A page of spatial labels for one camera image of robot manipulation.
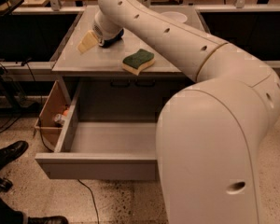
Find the black shoe lower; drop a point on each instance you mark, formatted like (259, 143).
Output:
(48, 220)

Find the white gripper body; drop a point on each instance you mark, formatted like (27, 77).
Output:
(104, 31)

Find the blue pepsi can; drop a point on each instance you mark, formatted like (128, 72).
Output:
(110, 42)

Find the green yellow sponge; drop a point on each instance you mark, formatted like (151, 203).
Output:
(138, 61)

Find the white bowl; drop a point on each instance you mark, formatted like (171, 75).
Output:
(176, 16)

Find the grey cabinet table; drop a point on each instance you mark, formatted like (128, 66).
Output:
(115, 53)

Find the black shoe upper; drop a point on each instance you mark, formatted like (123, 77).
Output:
(12, 152)

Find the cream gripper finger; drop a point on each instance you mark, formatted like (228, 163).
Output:
(88, 41)

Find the black shoe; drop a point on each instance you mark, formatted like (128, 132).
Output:
(48, 220)
(12, 152)

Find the cardboard box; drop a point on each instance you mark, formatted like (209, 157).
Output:
(48, 128)

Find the orange object in box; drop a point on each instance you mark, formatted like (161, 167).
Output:
(65, 112)

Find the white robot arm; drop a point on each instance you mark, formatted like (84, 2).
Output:
(207, 135)

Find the grey open top drawer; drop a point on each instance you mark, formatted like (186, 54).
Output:
(109, 133)

